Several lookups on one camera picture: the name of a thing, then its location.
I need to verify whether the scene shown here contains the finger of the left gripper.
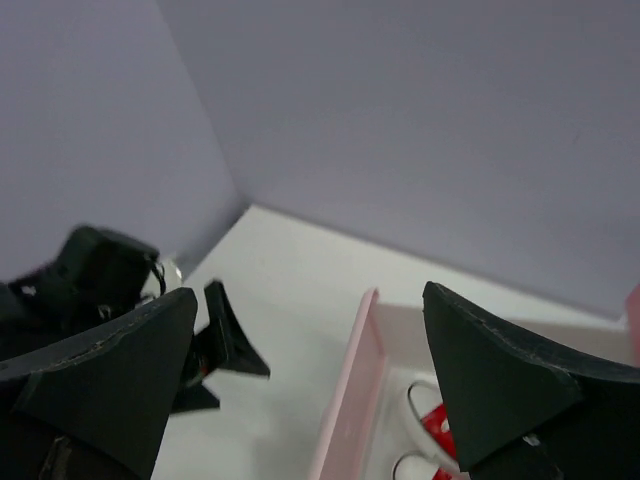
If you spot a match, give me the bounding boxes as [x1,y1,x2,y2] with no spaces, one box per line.
[171,383,220,414]

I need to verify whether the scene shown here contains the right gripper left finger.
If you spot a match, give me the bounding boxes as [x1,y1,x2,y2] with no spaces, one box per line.
[1,288,198,479]

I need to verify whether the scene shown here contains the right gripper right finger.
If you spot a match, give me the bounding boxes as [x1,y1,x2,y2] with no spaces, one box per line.
[423,282,639,479]

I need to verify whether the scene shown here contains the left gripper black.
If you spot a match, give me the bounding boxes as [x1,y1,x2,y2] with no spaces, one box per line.
[1,225,270,390]

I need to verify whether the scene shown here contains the red sneaker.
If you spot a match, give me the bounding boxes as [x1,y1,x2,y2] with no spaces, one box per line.
[391,451,469,480]
[401,380,458,469]

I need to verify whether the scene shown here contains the drawer pink front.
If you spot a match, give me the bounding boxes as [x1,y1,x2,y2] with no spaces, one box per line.
[305,286,631,480]
[622,285,640,365]

